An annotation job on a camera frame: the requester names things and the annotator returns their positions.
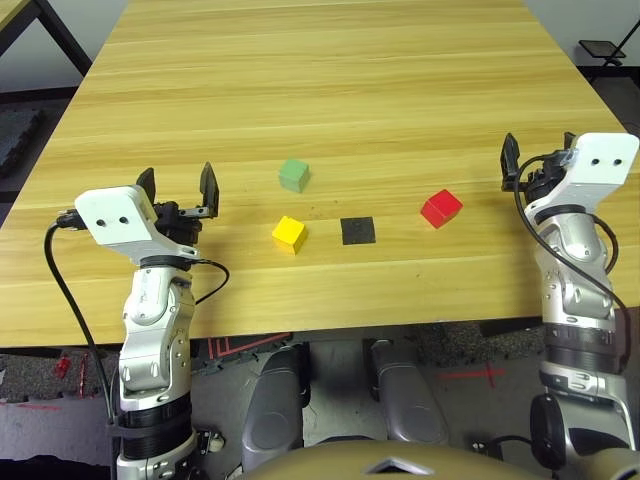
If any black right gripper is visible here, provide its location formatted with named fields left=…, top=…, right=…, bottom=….
left=501, top=131, right=577, bottom=201

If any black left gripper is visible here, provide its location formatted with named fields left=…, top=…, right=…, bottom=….
left=135, top=161, right=221, bottom=247

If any red wooden block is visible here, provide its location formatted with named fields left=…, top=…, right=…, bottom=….
left=420, top=188, right=464, bottom=230

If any green wooden block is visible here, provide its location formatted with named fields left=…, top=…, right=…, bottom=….
left=278, top=158, right=311, bottom=194

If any yellow wooden block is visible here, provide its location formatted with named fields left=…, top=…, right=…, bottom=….
left=271, top=215, right=308, bottom=256

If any black stand with tray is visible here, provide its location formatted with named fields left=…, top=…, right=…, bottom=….
left=578, top=17, right=640, bottom=69

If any black mat with red lines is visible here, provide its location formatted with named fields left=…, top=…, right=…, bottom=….
left=207, top=332, right=291, bottom=361

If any black foam floor mat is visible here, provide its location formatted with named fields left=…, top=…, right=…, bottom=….
left=0, top=107, right=46, bottom=176

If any black square marker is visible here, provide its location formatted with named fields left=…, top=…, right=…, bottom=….
left=340, top=216, right=377, bottom=246

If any grey speckled foam mat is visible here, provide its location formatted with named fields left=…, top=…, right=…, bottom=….
left=429, top=322, right=546, bottom=354

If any grey left robot leg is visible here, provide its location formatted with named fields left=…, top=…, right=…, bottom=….
left=241, top=344, right=306, bottom=471

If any grey robot leg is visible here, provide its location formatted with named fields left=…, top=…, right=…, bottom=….
left=367, top=338, right=450, bottom=446
left=241, top=344, right=306, bottom=471

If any black box with white wheel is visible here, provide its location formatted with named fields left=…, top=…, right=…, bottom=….
left=193, top=427, right=226, bottom=457

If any grey right robot leg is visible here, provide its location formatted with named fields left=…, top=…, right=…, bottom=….
left=367, top=338, right=450, bottom=446

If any tan robot torso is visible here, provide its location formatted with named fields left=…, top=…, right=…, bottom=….
left=242, top=435, right=551, bottom=480

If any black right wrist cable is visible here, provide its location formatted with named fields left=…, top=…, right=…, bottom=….
left=513, top=154, right=629, bottom=314

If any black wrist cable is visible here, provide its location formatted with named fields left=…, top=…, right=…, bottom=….
left=43, top=209, right=231, bottom=431
left=513, top=154, right=629, bottom=314

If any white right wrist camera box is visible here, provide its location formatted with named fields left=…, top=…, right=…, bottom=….
left=524, top=132, right=640, bottom=216

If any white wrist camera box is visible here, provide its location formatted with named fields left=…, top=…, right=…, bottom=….
left=524, top=132, right=640, bottom=216
left=73, top=184, right=202, bottom=266

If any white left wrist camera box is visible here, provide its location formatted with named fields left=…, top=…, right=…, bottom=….
left=73, top=184, right=202, bottom=266

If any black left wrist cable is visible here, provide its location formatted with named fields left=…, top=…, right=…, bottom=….
left=43, top=209, right=231, bottom=431

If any black metal table frame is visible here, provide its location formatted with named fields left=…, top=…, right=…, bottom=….
left=0, top=0, right=94, bottom=76

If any small black floor bracket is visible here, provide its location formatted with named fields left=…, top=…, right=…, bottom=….
left=471, top=439, right=504, bottom=460

